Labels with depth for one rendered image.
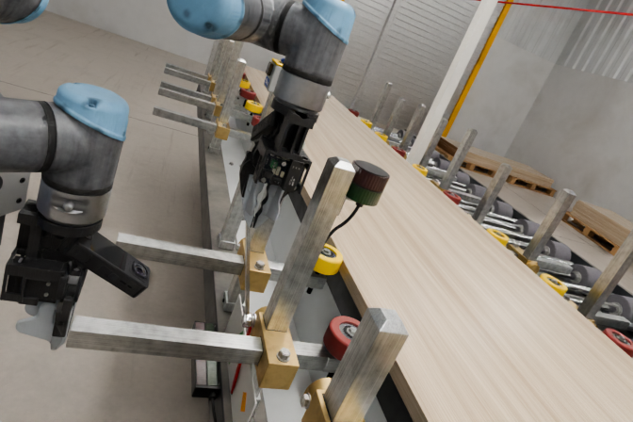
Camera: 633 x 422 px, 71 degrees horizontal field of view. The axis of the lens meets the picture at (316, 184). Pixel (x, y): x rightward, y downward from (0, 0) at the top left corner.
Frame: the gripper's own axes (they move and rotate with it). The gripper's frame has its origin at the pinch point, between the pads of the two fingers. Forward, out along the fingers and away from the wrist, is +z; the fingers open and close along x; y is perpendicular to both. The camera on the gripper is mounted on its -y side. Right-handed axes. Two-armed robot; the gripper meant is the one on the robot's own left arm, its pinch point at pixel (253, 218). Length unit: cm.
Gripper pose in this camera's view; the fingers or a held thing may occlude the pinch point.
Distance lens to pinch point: 73.8
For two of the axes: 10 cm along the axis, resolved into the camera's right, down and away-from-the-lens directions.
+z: -3.4, 8.9, 3.0
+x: 9.1, 2.3, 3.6
